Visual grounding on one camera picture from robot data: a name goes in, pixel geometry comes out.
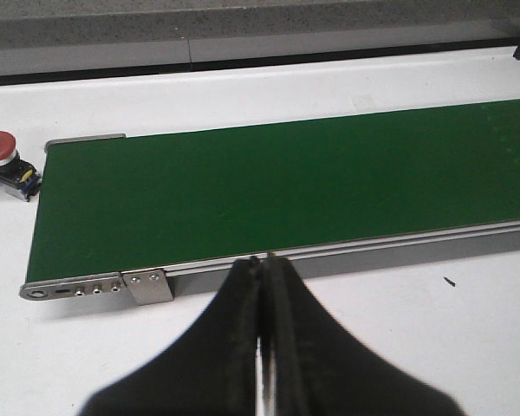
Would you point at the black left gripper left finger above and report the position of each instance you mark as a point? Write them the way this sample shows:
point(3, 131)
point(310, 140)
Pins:
point(209, 370)

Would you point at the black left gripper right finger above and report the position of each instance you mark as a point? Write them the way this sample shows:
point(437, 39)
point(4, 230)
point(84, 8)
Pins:
point(314, 366)

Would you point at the small black screw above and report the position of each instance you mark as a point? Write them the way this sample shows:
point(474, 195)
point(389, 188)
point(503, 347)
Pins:
point(449, 281)

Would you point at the green conveyor belt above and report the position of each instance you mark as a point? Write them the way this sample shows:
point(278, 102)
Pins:
point(127, 203)

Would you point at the grey stone counter slab left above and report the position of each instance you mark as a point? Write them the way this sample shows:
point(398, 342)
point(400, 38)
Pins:
point(31, 24)

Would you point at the aluminium conveyor frame rail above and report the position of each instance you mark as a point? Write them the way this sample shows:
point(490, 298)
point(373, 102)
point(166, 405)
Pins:
point(162, 283)

